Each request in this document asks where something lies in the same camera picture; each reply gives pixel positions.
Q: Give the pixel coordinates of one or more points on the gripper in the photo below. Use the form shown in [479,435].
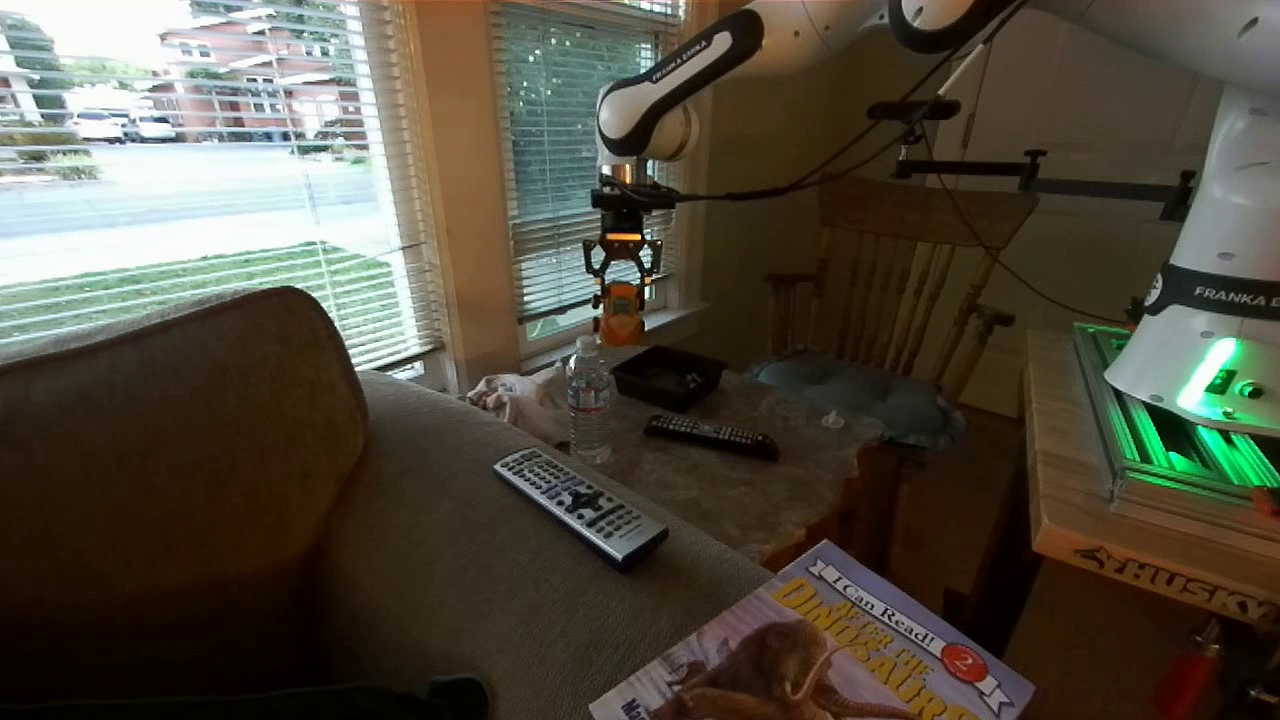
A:
[624,225]

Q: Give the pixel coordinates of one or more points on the orange toy car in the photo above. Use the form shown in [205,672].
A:
[620,312]

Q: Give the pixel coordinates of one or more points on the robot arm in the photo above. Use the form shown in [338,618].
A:
[1240,200]

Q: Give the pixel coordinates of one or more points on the black plastic box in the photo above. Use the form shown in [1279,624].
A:
[668,378]

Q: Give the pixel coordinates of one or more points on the narrow window with blinds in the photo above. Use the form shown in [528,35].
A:
[560,150]

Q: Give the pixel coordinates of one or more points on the clear plastic water bottle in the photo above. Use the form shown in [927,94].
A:
[589,405]

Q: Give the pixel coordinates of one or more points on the white crumpled cloth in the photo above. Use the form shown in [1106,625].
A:
[515,400]

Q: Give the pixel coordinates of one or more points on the black remote control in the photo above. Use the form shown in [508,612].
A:
[712,436]

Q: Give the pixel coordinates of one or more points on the silver remote control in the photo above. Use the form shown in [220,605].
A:
[582,506]

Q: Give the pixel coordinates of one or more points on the beige patterned tablecloth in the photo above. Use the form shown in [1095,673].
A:
[740,490]

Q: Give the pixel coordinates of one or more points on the small clear bottle cap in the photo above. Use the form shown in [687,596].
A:
[833,420]

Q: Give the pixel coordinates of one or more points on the wooden rocking chair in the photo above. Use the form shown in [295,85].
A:
[900,270]

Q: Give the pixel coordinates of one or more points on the blue seat cushion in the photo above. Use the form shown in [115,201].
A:
[870,398]

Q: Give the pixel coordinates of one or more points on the large window with blinds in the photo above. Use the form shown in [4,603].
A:
[200,200]

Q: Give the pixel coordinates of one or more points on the dinosaur picture book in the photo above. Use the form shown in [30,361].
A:
[830,650]

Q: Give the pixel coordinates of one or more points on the beige sofa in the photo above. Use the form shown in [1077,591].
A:
[200,480]

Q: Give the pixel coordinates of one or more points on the row of parked cars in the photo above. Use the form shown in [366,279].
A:
[125,127]

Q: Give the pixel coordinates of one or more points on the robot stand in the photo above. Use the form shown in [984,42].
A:
[1080,520]

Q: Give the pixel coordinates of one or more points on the red clamp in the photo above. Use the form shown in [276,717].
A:
[1190,675]

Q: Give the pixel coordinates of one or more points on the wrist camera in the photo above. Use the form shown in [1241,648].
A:
[632,198]

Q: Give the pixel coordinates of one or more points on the camera on mount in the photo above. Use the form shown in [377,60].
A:
[1060,184]

